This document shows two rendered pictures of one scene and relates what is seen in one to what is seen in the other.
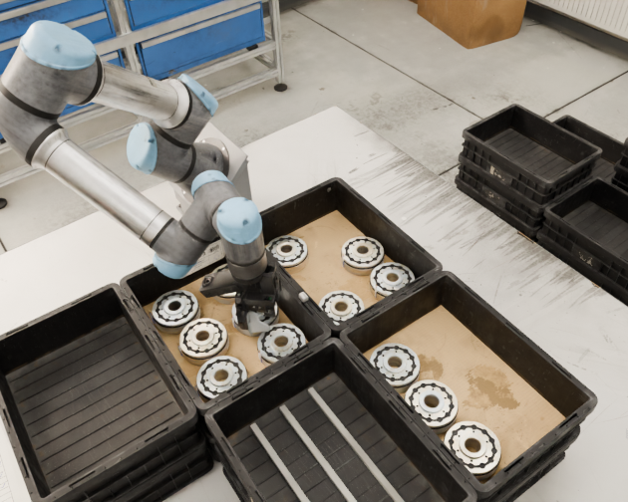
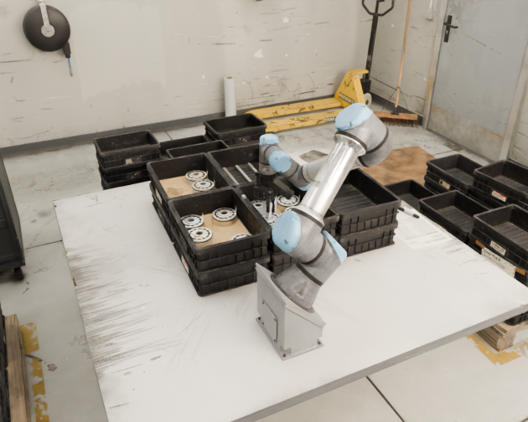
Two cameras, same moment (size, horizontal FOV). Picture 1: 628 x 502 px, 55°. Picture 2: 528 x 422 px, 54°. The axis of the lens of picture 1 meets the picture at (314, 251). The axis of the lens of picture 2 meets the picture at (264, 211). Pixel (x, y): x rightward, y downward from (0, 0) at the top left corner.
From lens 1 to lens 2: 2.71 m
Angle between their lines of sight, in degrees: 103
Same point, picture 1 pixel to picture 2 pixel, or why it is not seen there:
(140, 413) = not seen: hidden behind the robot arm
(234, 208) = (270, 136)
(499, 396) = (172, 190)
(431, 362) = not seen: hidden behind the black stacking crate
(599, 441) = (134, 206)
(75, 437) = (352, 199)
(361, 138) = (124, 397)
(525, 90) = not seen: outside the picture
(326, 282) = (225, 234)
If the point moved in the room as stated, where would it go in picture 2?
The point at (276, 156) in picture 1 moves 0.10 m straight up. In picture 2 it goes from (221, 389) to (220, 367)
